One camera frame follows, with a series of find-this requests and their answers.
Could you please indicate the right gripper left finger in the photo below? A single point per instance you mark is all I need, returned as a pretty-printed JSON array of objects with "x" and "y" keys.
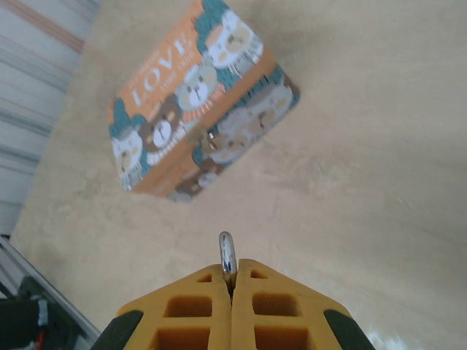
[{"x": 186, "y": 310}]

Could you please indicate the orange bear print tin box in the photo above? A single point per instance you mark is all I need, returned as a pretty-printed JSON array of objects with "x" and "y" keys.
[{"x": 204, "y": 91}]

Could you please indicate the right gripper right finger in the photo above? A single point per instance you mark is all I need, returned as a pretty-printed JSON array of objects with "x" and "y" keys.
[{"x": 277, "y": 310}]

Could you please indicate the aluminium mounting rail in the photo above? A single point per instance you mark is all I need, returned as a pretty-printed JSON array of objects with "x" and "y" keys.
[{"x": 62, "y": 302}]

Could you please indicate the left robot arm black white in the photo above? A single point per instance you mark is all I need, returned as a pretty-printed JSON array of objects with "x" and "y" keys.
[{"x": 18, "y": 321}]

